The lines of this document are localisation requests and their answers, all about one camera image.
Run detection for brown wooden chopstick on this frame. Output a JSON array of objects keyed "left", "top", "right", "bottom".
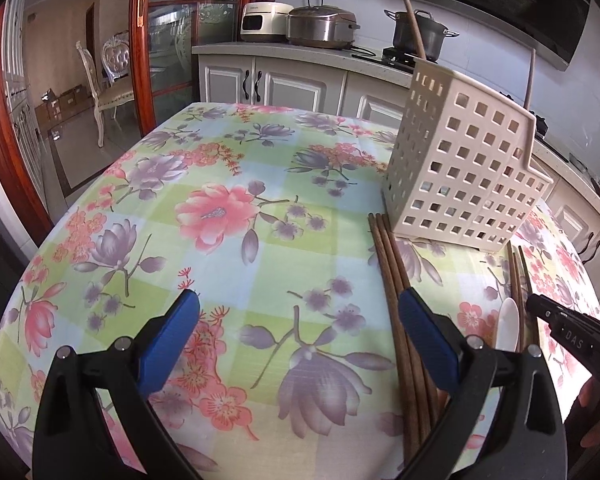
[
  {"left": 379, "top": 213, "right": 444, "bottom": 441},
  {"left": 367, "top": 214, "right": 419, "bottom": 465},
  {"left": 506, "top": 242, "right": 522, "bottom": 351},
  {"left": 523, "top": 49, "right": 536, "bottom": 110},
  {"left": 517, "top": 245, "right": 533, "bottom": 295},
  {"left": 381, "top": 214, "right": 431, "bottom": 451},
  {"left": 403, "top": 0, "right": 426, "bottom": 60},
  {"left": 512, "top": 247, "right": 528, "bottom": 352}
]

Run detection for white perforated utensil basket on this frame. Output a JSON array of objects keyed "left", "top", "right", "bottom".
[{"left": 382, "top": 58, "right": 553, "bottom": 252}]

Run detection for operator right hand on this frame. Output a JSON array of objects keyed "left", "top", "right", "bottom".
[{"left": 565, "top": 377, "right": 600, "bottom": 466}]

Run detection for white ceramic spoon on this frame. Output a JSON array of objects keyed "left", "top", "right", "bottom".
[{"left": 494, "top": 298, "right": 520, "bottom": 352}]

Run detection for floral plastic tablecloth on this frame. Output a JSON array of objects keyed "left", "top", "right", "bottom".
[{"left": 0, "top": 104, "right": 600, "bottom": 479}]

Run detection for cardboard boxes on floor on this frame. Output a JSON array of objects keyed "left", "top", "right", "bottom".
[{"left": 35, "top": 84, "right": 93, "bottom": 125}]

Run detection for white dining chair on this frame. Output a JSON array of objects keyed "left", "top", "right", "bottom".
[{"left": 76, "top": 41, "right": 134, "bottom": 148}]

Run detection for grey stock pot with lid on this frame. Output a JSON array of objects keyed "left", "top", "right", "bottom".
[{"left": 384, "top": 10, "right": 460, "bottom": 62}]

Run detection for black glass gas stove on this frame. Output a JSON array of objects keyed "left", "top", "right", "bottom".
[{"left": 352, "top": 45, "right": 549, "bottom": 137}]

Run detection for red wooden sliding door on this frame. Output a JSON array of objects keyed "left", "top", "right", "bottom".
[{"left": 0, "top": 0, "right": 280, "bottom": 233}]

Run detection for white display cabinet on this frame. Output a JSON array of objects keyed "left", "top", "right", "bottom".
[{"left": 2, "top": 0, "right": 47, "bottom": 209}]

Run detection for silver rice cooker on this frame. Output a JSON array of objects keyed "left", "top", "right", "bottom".
[{"left": 286, "top": 6, "right": 360, "bottom": 49}]

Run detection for white toaster oven appliance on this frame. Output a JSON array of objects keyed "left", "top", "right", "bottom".
[{"left": 240, "top": 1, "right": 294, "bottom": 42}]

